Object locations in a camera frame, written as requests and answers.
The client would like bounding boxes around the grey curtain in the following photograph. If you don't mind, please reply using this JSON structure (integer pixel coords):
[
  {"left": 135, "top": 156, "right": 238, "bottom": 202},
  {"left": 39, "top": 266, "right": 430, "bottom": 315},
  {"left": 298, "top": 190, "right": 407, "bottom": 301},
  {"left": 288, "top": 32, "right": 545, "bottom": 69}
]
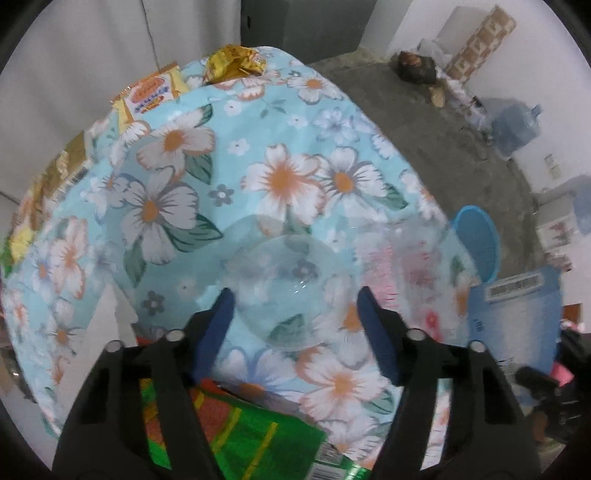
[{"left": 0, "top": 0, "right": 243, "bottom": 204}]

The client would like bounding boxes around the grey cabinet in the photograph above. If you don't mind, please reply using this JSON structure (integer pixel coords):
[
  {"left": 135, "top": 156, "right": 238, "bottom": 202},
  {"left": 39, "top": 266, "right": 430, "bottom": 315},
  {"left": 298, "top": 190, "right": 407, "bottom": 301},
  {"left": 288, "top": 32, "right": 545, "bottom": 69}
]
[{"left": 240, "top": 0, "right": 376, "bottom": 64}]

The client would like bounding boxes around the blue carton box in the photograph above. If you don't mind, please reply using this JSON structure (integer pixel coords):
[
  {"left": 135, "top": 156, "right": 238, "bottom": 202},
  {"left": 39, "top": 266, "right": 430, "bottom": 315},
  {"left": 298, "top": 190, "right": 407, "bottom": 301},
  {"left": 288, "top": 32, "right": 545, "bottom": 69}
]
[{"left": 468, "top": 266, "right": 563, "bottom": 395}]

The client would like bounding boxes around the green snack bag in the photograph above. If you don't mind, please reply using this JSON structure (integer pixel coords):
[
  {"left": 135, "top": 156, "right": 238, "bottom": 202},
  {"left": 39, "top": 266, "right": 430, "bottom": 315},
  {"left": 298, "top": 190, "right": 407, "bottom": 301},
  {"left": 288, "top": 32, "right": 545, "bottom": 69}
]
[{"left": 138, "top": 375, "right": 371, "bottom": 480}]

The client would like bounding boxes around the floral blue tablecloth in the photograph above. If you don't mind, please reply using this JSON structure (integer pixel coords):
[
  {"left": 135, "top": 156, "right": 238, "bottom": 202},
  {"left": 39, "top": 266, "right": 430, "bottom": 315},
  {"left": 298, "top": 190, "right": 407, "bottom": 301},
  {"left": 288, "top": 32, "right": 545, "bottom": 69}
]
[{"left": 2, "top": 47, "right": 476, "bottom": 468}]

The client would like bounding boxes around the patterned rolled mat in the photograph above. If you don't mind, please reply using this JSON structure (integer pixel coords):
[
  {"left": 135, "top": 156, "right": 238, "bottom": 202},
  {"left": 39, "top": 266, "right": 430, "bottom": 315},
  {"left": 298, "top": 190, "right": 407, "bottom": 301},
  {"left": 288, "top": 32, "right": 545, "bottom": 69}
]
[{"left": 445, "top": 5, "right": 517, "bottom": 84}]

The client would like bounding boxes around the blue water jug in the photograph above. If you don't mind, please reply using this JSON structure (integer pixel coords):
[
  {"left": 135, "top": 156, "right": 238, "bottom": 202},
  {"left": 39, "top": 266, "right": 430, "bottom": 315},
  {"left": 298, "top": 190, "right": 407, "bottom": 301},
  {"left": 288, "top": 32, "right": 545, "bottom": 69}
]
[{"left": 491, "top": 102, "right": 543, "bottom": 158}]

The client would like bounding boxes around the gold crumpled wrapper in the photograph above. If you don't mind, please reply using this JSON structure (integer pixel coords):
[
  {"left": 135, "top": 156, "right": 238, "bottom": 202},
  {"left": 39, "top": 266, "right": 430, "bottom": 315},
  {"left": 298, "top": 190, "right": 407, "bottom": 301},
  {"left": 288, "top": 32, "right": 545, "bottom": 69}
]
[{"left": 204, "top": 44, "right": 266, "bottom": 84}]

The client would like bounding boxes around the blue plastic trash basket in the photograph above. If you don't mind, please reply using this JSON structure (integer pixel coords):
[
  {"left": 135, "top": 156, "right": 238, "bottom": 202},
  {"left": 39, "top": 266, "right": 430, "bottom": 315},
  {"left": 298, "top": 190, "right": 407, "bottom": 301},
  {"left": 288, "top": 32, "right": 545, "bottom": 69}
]
[{"left": 452, "top": 205, "right": 501, "bottom": 283}]

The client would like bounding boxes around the clear plastic cup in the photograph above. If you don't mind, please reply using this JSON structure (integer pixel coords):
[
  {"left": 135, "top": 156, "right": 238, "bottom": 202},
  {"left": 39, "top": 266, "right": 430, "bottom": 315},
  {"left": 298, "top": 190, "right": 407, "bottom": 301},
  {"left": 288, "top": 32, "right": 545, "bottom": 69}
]
[{"left": 219, "top": 212, "right": 359, "bottom": 351}]

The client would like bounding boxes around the dark brown box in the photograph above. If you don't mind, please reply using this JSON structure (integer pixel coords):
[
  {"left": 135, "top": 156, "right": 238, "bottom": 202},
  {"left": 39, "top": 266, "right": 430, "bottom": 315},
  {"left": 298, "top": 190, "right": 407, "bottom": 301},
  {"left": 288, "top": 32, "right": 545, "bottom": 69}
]
[{"left": 393, "top": 51, "right": 438, "bottom": 85}]

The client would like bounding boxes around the orange noodle packet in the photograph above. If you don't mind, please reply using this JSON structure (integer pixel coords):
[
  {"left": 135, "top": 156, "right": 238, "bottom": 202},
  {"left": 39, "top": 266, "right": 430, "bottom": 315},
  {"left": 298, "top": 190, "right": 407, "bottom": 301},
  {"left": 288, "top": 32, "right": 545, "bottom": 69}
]
[{"left": 111, "top": 62, "right": 189, "bottom": 133}]

